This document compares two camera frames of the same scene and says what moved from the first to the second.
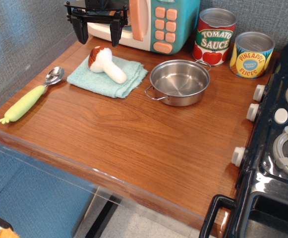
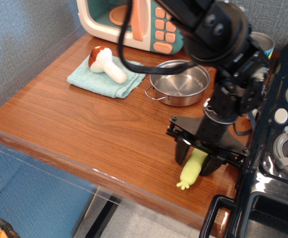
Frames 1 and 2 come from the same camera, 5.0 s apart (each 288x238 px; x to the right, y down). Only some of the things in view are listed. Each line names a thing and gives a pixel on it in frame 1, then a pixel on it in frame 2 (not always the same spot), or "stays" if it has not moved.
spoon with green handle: [54, 75] → [191, 171]
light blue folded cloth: [100, 84] stays
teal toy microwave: [170, 27] stays
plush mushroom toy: [99, 61] stays
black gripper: [96, 10] → [211, 139]
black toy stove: [268, 202] stays
